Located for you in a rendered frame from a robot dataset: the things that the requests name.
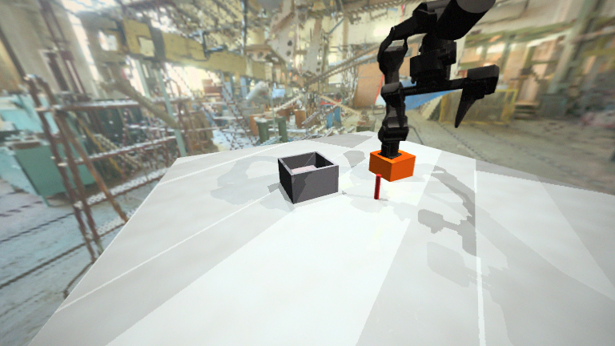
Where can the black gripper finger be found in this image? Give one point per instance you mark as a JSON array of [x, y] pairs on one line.
[[470, 93], [396, 101]]

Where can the red peg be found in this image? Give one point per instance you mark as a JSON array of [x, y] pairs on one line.
[[377, 187]]

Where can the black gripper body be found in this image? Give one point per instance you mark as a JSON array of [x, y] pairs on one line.
[[434, 82]]

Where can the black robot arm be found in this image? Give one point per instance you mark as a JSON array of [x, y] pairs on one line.
[[444, 21]]

